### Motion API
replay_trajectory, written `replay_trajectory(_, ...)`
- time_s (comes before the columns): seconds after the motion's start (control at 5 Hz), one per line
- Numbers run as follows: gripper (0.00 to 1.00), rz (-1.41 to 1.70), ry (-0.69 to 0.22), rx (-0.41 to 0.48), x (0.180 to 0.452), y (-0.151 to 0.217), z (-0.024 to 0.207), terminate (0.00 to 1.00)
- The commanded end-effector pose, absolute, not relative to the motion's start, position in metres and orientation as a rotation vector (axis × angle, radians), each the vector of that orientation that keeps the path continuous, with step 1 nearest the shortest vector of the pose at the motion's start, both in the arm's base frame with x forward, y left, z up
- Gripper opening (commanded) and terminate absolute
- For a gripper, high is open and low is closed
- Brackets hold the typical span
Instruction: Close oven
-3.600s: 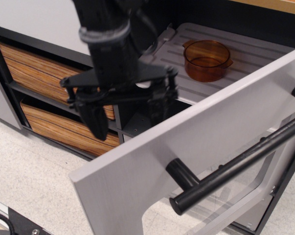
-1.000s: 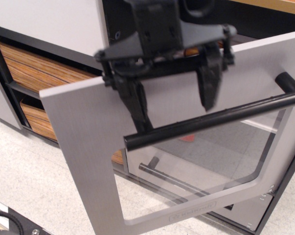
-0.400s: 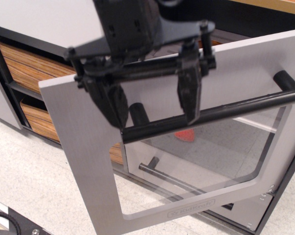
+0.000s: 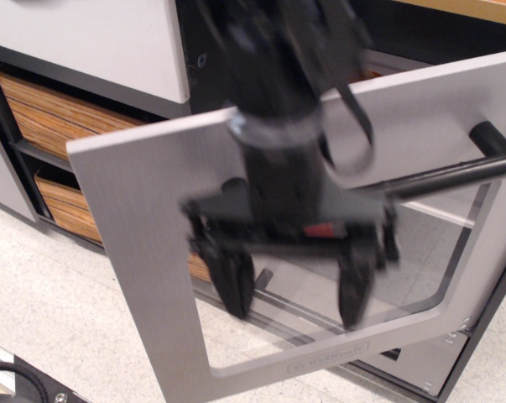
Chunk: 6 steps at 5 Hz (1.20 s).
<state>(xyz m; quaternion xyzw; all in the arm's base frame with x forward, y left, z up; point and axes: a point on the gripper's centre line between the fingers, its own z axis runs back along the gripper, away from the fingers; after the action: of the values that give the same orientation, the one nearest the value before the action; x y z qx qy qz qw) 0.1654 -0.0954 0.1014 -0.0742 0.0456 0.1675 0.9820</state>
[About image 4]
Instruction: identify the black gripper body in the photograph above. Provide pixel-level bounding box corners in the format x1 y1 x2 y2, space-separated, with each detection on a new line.
179 138 400 270

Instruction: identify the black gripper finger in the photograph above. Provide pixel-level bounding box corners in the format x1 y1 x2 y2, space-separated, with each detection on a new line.
337 243 377 330
199 244 254 319

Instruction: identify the grey oven door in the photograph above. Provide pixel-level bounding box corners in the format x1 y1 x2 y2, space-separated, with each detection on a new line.
67 51 506 402

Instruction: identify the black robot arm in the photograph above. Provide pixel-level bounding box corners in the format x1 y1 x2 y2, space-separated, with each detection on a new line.
182 1 399 328

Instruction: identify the red toy strawberry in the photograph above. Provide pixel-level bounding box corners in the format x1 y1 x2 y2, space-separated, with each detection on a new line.
303 222 335 238

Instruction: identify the grey lower drawer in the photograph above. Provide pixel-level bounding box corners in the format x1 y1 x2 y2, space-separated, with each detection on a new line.
191 260 467 396

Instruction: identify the amber plastic pot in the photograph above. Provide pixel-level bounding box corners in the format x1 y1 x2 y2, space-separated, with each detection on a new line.
349 70 382 83

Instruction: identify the lower wood grain bin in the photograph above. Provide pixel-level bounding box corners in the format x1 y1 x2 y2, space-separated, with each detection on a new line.
34 170 102 243

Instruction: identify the wood grain bin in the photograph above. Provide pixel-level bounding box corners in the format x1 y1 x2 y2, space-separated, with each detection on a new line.
34 170 102 243
0 67 144 160

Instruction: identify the upper wood grain bin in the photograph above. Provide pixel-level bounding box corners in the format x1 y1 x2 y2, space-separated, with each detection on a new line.
0 67 144 160

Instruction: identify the dark play kitchen cabinet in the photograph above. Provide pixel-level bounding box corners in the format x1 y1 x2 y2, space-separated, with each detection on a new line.
0 0 506 403

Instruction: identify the black drawer handle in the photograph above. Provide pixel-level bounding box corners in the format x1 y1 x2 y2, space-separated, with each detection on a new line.
254 269 347 335

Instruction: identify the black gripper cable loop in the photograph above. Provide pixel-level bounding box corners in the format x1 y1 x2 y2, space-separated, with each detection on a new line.
315 75 378 175

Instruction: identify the black oven door handle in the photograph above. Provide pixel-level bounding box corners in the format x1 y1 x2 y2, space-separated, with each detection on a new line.
360 121 506 200

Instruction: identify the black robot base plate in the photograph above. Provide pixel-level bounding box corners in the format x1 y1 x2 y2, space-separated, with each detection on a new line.
12 353 90 403

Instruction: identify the black braided cable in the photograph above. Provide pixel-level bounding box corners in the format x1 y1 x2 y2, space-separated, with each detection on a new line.
0 360 48 403

